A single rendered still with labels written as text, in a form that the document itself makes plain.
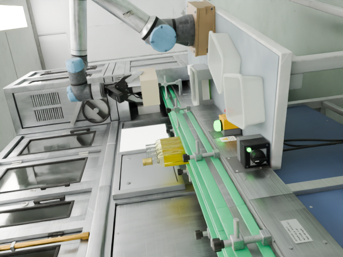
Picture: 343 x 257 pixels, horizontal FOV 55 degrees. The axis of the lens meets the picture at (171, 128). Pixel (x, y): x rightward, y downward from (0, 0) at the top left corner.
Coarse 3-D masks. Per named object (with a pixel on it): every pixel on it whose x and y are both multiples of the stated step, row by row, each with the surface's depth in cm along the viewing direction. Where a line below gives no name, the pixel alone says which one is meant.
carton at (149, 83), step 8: (144, 72) 149; (152, 72) 148; (144, 80) 140; (152, 80) 140; (144, 88) 142; (152, 88) 142; (144, 96) 144; (152, 96) 144; (144, 104) 145; (152, 104) 146
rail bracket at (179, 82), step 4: (164, 76) 229; (164, 80) 230; (180, 80) 230; (160, 84) 231; (164, 84) 230; (168, 84) 231; (172, 84) 232; (176, 84) 231; (180, 84) 231; (180, 88) 232; (180, 92) 233; (188, 92) 237
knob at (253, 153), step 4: (252, 152) 100; (256, 152) 99; (260, 152) 99; (252, 156) 100; (256, 156) 99; (260, 156) 99; (264, 156) 99; (252, 160) 100; (256, 160) 98; (260, 160) 98; (264, 160) 98
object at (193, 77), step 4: (192, 68) 174; (192, 72) 185; (196, 72) 171; (192, 76) 186; (196, 76) 170; (192, 80) 187; (196, 80) 171; (192, 84) 188; (196, 84) 171; (192, 88) 188; (196, 88) 172; (192, 92) 189; (196, 92) 173; (192, 96) 190; (196, 96) 174; (192, 100) 191; (196, 100) 190; (196, 104) 185
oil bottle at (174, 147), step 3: (177, 144) 158; (180, 144) 157; (159, 147) 157; (162, 147) 156; (165, 147) 156; (168, 147) 155; (171, 147) 155; (174, 147) 155; (177, 147) 154; (180, 147) 154; (183, 147) 154; (159, 150) 154; (162, 150) 153; (165, 150) 153; (168, 150) 153; (171, 150) 153; (156, 153) 155
